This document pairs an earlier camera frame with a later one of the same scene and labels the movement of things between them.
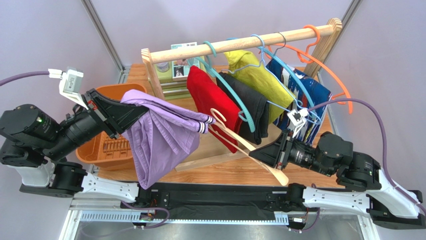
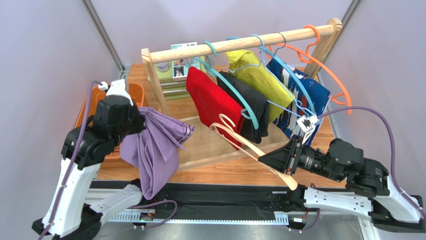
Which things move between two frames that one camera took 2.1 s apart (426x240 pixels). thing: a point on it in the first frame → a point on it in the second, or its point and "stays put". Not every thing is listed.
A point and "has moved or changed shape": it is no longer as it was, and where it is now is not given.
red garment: (217, 104) stays put
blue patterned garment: (308, 94) stays put
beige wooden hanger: (241, 145) has moved or changed shape
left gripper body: (83, 127) → (135, 124)
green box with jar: (172, 76) stays put
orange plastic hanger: (305, 56) stays put
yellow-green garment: (246, 63) stays put
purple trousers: (163, 137) has moved or changed shape
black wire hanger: (280, 47) stays put
